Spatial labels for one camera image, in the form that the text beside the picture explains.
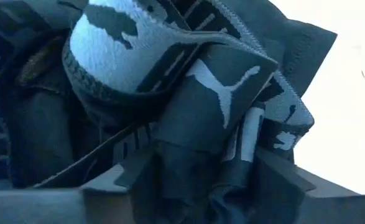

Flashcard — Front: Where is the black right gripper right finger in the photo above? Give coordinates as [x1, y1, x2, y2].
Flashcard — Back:
[256, 146, 360, 224]

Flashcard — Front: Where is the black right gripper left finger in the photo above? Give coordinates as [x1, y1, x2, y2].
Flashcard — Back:
[81, 149, 154, 224]

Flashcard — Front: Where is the black boxers grey waistband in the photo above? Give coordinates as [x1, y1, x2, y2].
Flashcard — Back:
[62, 0, 338, 224]

